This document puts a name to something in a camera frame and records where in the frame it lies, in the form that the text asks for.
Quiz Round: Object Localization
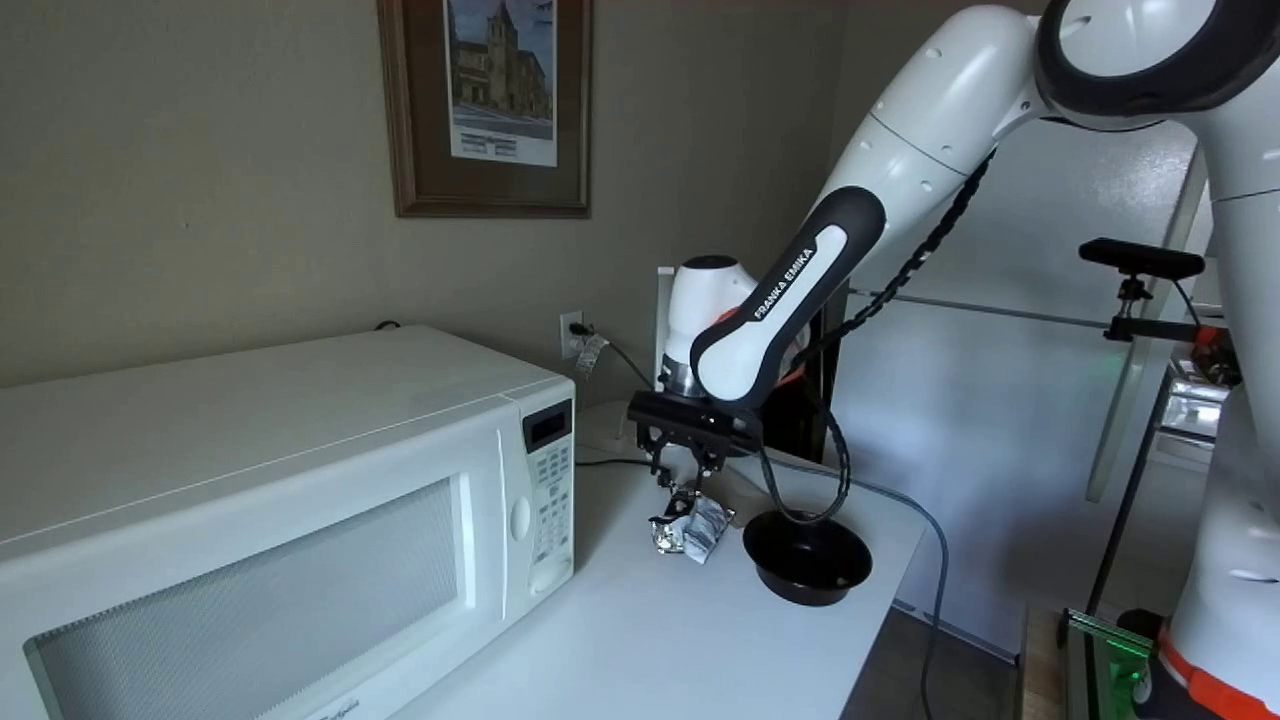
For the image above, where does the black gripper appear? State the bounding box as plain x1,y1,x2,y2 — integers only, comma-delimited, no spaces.
626,391,772,512

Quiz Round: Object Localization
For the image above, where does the white and black snack packet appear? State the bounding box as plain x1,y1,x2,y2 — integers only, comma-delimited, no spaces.
649,490,736,571

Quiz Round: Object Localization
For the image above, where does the black bowl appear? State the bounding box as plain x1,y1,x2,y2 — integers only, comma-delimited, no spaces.
738,508,878,613

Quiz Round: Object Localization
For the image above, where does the white refrigerator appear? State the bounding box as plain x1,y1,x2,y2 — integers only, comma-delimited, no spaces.
832,117,1211,666

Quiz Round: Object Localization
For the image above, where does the brown framed picture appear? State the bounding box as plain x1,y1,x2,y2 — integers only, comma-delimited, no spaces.
375,0,599,224

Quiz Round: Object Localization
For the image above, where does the white microwave oven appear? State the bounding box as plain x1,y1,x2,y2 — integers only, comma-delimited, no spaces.
0,320,584,720

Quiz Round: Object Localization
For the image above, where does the black power cord with plug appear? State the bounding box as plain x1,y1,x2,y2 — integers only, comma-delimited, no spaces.
571,453,664,477

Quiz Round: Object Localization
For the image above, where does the white wall outlet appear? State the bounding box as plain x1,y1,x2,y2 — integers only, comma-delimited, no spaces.
556,308,590,372

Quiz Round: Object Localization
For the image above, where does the black camera on tripod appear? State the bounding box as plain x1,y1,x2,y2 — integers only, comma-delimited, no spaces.
1072,236,1211,624

